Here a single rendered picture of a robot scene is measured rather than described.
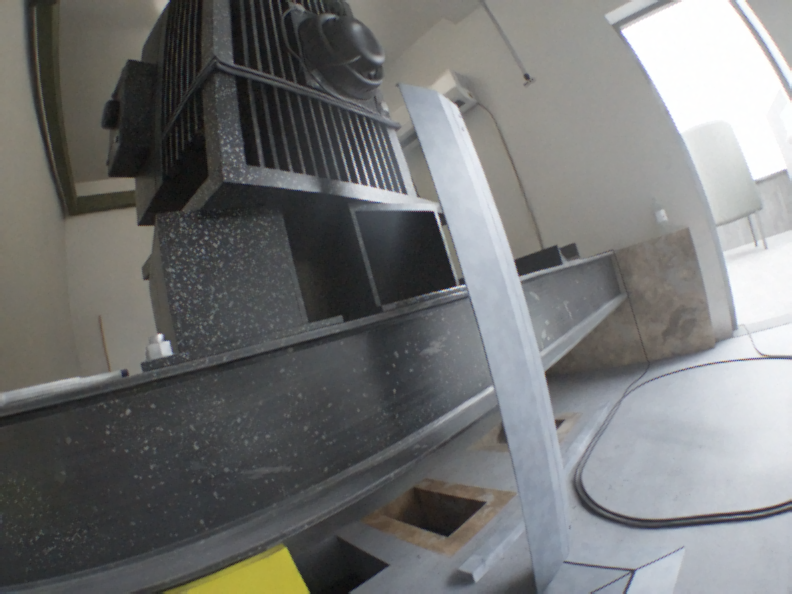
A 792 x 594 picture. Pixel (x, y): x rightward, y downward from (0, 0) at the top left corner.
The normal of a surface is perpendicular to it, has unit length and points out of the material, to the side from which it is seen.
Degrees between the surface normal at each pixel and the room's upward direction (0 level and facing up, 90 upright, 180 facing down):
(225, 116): 90
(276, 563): 90
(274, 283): 90
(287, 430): 90
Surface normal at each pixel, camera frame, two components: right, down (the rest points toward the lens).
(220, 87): 0.78, -0.26
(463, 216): 0.54, -0.21
